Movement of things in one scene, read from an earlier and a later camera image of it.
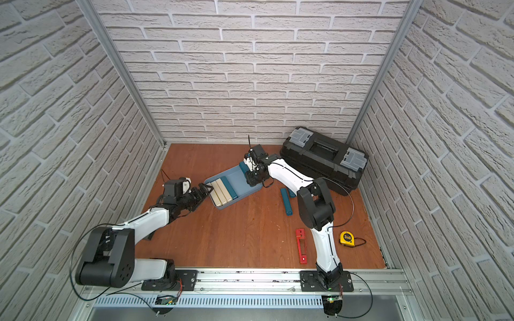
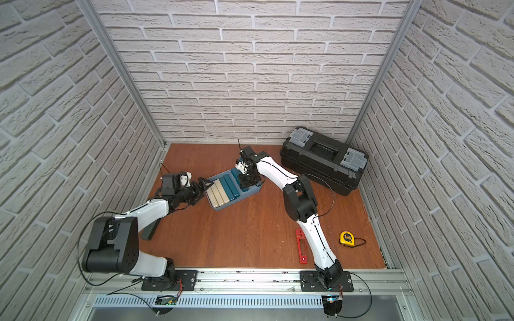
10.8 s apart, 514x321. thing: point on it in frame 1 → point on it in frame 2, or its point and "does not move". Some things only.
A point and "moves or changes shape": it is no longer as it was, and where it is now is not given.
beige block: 219,194 does not move
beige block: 227,195 does not move
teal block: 243,166 moves or changes shape
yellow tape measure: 347,238 does not move
